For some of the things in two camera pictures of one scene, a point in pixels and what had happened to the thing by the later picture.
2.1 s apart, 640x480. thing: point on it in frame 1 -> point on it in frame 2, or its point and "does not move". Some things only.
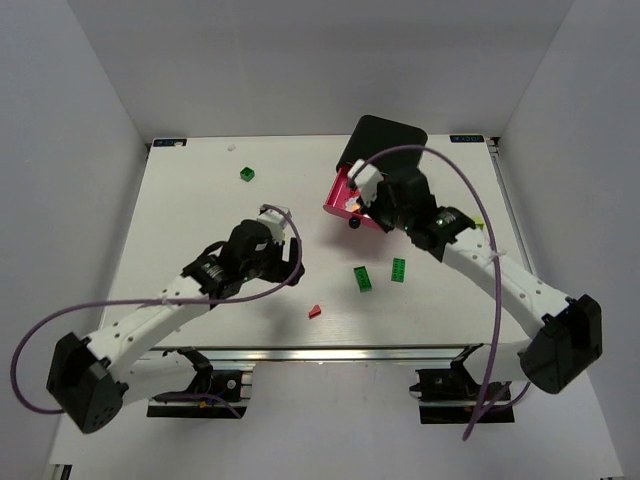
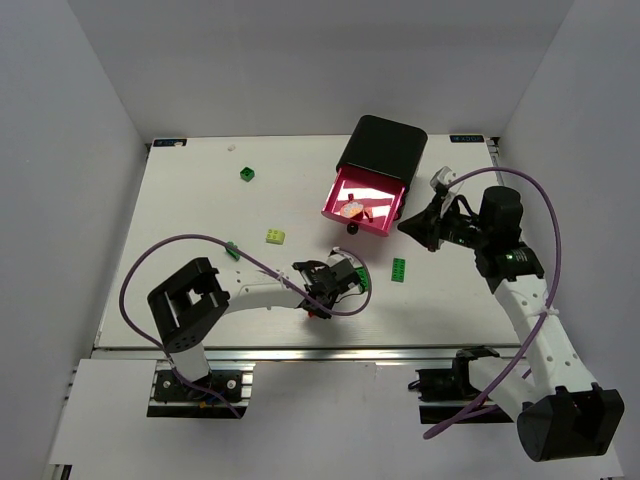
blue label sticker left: (169, 142) does not move
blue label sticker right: (466, 138) does not move
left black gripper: (282, 257) -> (320, 288)
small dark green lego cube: (247, 174) does not move
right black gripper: (378, 206) -> (433, 228)
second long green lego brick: (398, 270) does not move
